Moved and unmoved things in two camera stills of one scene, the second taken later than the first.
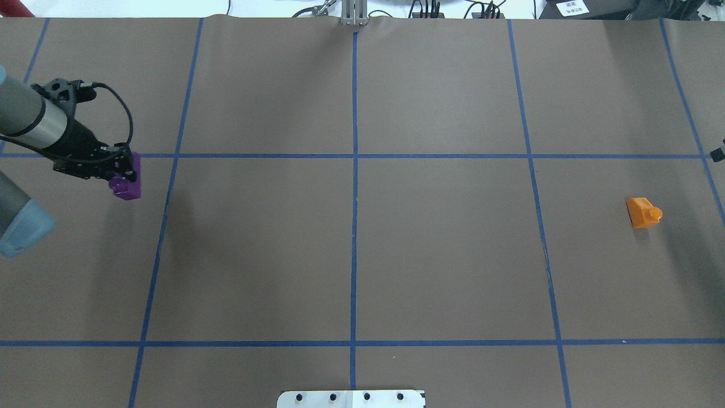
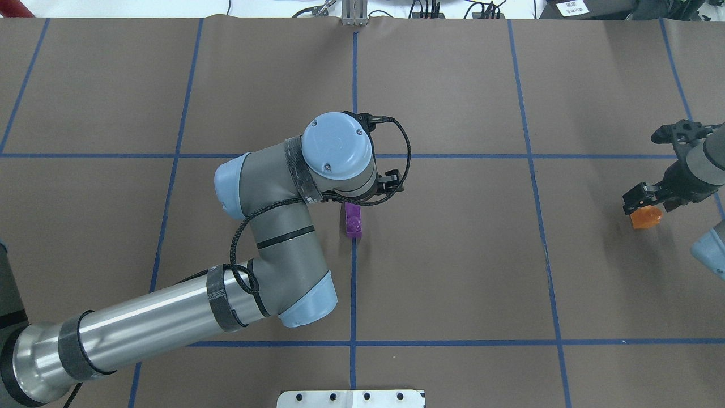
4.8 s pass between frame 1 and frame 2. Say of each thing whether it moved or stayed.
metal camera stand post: stayed
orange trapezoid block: stayed
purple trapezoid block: moved
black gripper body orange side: moved
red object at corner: stayed
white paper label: stayed
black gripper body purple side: moved
